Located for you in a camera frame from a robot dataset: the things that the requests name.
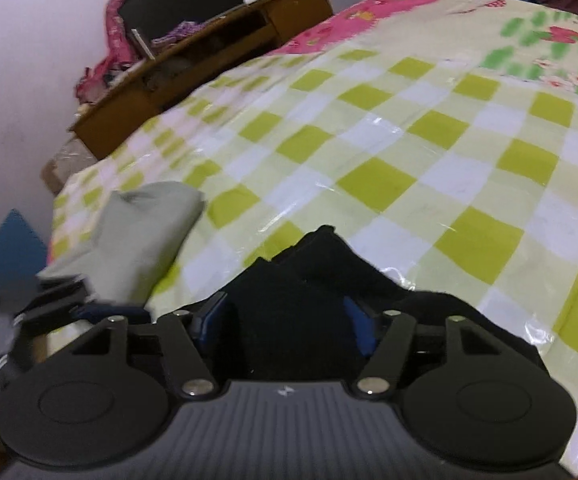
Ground grey-green cloth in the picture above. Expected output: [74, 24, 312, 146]
[36, 181, 207, 311]

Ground wooden desk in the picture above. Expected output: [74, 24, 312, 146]
[69, 0, 335, 161]

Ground white-edged board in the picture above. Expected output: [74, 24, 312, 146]
[130, 28, 156, 61]

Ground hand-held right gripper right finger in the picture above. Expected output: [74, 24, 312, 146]
[341, 297, 505, 401]

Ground black pants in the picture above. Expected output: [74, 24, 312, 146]
[209, 225, 545, 381]

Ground plastic-wrapped brown box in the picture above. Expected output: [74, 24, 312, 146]
[41, 142, 100, 196]

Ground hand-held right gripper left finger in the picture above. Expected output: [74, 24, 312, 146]
[71, 292, 230, 398]

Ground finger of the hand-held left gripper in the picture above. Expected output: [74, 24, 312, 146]
[0, 302, 152, 378]
[34, 275, 92, 313]

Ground green checked floral bedsheet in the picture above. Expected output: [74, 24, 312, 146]
[46, 0, 578, 478]

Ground blue board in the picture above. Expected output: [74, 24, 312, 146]
[0, 209, 50, 293]

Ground purple patterned cloth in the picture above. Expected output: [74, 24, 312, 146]
[151, 20, 205, 46]

